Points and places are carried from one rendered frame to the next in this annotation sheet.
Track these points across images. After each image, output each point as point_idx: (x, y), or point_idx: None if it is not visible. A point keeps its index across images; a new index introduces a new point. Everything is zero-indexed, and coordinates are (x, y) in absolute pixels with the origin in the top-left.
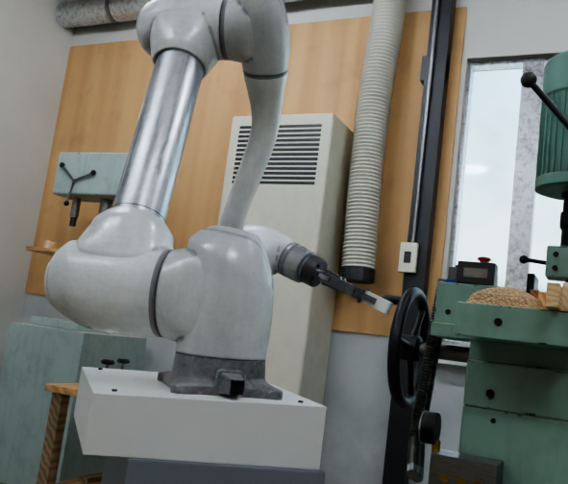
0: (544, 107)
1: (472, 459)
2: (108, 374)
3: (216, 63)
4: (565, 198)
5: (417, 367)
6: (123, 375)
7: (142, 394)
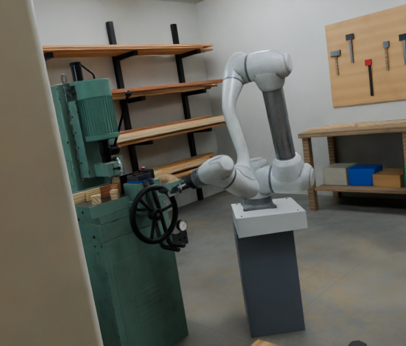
0: (110, 100)
1: (176, 228)
2: (293, 207)
3: (255, 82)
4: (108, 141)
5: (139, 230)
6: (288, 207)
7: (279, 199)
